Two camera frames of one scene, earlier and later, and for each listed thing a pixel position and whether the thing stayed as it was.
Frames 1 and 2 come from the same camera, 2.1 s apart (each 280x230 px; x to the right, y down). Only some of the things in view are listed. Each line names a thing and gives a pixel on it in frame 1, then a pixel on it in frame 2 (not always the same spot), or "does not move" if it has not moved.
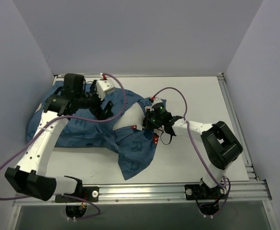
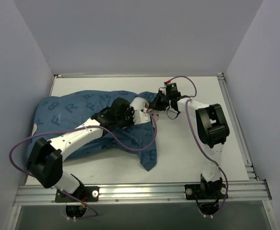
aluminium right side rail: x=245 y=155 does not move
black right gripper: x=151 y=119 -> x=161 y=101
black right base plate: x=196 y=191 does not move
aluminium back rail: x=189 y=75 does not move
